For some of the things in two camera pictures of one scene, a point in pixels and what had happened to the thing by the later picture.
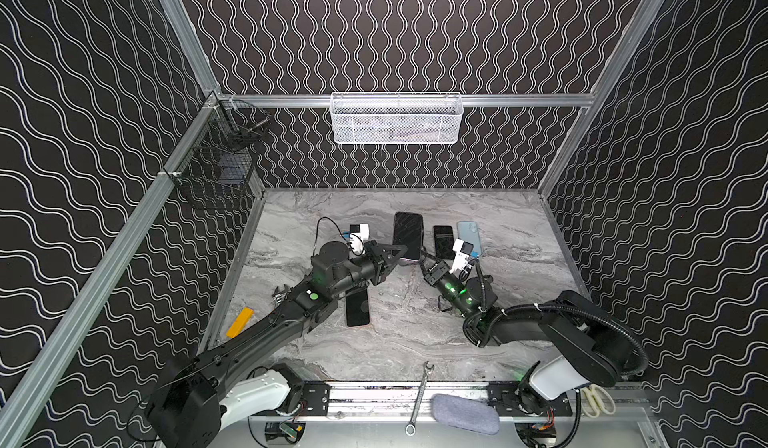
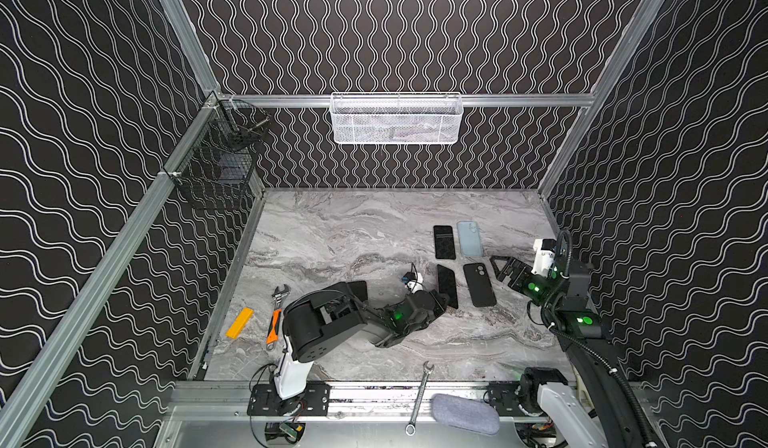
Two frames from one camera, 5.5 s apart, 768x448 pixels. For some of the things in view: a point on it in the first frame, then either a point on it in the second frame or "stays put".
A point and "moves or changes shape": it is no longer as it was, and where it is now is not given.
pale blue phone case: (468, 231) stays put
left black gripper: (378, 259) -> (433, 300)
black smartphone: (444, 242) stays put
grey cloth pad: (465, 413) stays put
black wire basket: (218, 164) stays put
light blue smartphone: (463, 251) -> (544, 256)
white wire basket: (396, 118) stays put
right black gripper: (441, 274) -> (519, 274)
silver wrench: (410, 427) stays put
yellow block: (240, 322) stays put
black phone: (408, 232) moves or changes shape
